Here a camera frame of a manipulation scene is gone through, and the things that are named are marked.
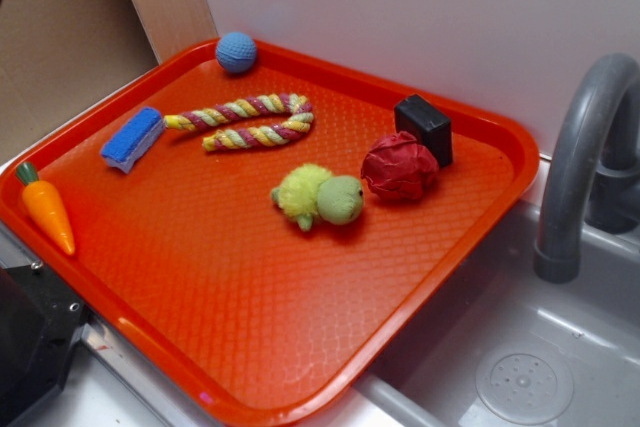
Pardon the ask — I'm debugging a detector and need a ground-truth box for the red crumpled paper ball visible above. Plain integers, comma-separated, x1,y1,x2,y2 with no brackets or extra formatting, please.
360,131,440,201

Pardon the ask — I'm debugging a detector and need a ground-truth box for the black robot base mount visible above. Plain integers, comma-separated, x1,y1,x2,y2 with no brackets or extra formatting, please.
1,263,88,426

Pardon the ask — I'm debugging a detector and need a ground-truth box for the orange plastic tray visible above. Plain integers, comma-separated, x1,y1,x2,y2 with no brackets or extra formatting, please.
1,41,539,426

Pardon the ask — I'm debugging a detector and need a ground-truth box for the blue rubber ball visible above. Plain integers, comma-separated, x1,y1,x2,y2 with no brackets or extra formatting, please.
215,32,258,74

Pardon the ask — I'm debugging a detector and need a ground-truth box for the orange toy carrot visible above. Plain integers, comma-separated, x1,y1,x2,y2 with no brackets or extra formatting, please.
16,162,76,256

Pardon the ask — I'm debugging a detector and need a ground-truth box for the multicolour twisted rope toy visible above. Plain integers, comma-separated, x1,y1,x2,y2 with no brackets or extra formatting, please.
164,93,315,153

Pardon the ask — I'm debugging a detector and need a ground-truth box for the black box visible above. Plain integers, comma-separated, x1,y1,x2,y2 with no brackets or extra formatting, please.
394,94,453,167

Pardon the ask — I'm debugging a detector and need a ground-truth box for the blue white sponge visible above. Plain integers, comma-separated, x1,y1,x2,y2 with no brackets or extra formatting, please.
100,107,164,174

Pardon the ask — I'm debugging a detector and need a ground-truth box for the green plush turtle toy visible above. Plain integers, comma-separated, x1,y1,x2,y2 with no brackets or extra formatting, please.
270,163,364,232

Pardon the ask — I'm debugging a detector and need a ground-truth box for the grey plastic sink basin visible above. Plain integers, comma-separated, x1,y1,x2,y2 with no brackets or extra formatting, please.
349,196,640,427

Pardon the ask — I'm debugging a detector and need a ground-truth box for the grey toy faucet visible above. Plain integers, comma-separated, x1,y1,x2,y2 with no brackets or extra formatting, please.
534,53,639,284

